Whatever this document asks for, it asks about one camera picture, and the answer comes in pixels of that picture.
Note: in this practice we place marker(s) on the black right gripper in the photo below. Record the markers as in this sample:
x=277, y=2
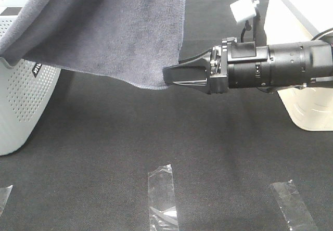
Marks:
x=232, y=65

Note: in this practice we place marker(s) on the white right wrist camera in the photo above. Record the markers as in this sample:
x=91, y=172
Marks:
x=243, y=10

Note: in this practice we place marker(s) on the grey perforated laundry basket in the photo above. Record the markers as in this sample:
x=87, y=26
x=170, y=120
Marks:
x=26, y=89

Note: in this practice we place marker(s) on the grey towel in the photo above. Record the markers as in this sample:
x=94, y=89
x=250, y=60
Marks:
x=129, y=40

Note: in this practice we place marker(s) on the cream plastic storage bin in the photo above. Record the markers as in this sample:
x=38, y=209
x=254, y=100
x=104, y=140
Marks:
x=290, y=21

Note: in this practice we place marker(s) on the left clear tape strip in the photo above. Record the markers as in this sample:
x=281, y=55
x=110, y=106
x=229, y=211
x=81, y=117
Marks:
x=4, y=195

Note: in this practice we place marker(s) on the right clear tape strip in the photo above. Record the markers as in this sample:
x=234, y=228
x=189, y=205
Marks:
x=292, y=206

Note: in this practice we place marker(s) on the clear tape strip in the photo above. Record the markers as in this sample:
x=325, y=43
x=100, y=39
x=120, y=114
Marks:
x=161, y=199
x=292, y=206
x=4, y=195

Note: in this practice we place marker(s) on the centre clear tape strip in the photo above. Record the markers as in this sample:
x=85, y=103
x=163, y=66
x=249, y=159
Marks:
x=161, y=199

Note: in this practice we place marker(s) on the black table mat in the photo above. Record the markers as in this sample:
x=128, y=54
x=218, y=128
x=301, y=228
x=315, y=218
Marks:
x=85, y=166

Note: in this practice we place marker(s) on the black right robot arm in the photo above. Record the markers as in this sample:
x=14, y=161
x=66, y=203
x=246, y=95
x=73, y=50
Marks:
x=293, y=65

